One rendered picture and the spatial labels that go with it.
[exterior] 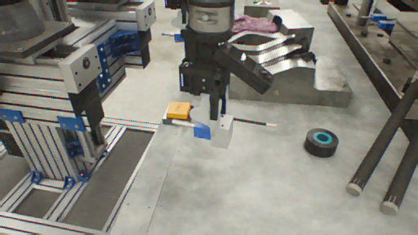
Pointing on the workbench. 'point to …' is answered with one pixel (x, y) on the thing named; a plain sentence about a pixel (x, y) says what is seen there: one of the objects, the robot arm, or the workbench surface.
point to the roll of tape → (321, 143)
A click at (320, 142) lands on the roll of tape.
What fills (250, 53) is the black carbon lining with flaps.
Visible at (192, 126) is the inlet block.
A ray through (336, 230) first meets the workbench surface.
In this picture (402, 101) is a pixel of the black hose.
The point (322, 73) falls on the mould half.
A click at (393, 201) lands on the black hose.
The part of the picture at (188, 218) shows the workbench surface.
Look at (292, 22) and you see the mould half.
